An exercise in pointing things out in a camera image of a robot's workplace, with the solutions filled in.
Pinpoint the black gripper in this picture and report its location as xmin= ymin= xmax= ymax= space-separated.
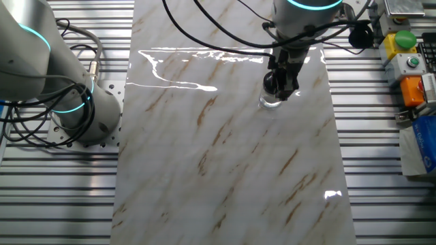
xmin=274 ymin=46 xmax=306 ymax=101

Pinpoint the clear glass jar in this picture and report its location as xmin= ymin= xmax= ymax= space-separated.
xmin=258 ymin=86 xmax=284 ymax=110

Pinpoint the white marble pattern sheet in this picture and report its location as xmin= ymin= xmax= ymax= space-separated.
xmin=109 ymin=0 xmax=358 ymax=245

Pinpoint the yellow box green mushroom button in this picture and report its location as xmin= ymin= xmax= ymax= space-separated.
xmin=379 ymin=29 xmax=418 ymax=67

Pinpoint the grey box small green button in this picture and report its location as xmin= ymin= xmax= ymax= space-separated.
xmin=384 ymin=52 xmax=427 ymax=88

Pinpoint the grey box with red button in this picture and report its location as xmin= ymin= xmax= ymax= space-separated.
xmin=378 ymin=13 xmax=411 ymax=37

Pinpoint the orange box with red button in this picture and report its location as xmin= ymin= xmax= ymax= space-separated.
xmin=400 ymin=75 xmax=426 ymax=108

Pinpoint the silver metal box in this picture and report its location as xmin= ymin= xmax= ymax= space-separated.
xmin=384 ymin=0 xmax=426 ymax=18

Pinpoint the white vented device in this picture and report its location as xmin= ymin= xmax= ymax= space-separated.
xmin=420 ymin=73 xmax=436 ymax=110

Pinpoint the black keyboard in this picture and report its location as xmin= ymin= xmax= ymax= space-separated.
xmin=417 ymin=32 xmax=436 ymax=74

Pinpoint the blue white plastic packet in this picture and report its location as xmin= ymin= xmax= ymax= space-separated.
xmin=399 ymin=115 xmax=436 ymax=178

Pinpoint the silver perforated mounting plate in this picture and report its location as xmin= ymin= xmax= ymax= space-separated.
xmin=46 ymin=80 xmax=125 ymax=149

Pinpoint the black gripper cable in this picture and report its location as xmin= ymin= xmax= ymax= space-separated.
xmin=161 ymin=0 xmax=275 ymax=59
xmin=192 ymin=0 xmax=372 ymax=49

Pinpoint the black round cable holder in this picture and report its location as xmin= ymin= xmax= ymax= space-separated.
xmin=347 ymin=22 xmax=375 ymax=50

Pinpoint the small metal bracket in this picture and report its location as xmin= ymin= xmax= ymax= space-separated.
xmin=394 ymin=101 xmax=430 ymax=123

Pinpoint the grey cable with metal plug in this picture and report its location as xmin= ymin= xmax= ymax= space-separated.
xmin=56 ymin=22 xmax=104 ymax=84

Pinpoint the black cable bundle at base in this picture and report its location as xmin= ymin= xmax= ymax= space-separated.
xmin=0 ymin=81 xmax=97 ymax=149

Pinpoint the thin black cable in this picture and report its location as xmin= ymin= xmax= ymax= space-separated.
xmin=55 ymin=17 xmax=103 ymax=64

